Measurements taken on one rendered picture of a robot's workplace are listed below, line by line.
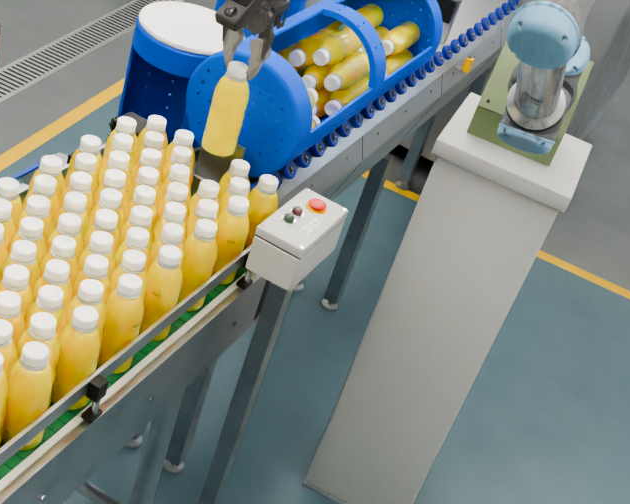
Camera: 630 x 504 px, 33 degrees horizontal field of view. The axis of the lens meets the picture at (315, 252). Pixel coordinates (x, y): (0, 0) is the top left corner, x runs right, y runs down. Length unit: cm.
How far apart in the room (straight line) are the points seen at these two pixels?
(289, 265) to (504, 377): 186
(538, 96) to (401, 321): 80
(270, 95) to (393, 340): 74
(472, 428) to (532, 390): 36
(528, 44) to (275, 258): 59
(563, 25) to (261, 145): 79
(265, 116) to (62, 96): 228
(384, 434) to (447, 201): 71
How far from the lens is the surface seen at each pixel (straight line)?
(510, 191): 238
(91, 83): 461
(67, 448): 175
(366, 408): 280
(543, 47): 181
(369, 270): 393
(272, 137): 228
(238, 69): 199
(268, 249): 196
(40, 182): 196
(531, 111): 210
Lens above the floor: 217
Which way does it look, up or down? 34 degrees down
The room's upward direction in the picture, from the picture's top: 19 degrees clockwise
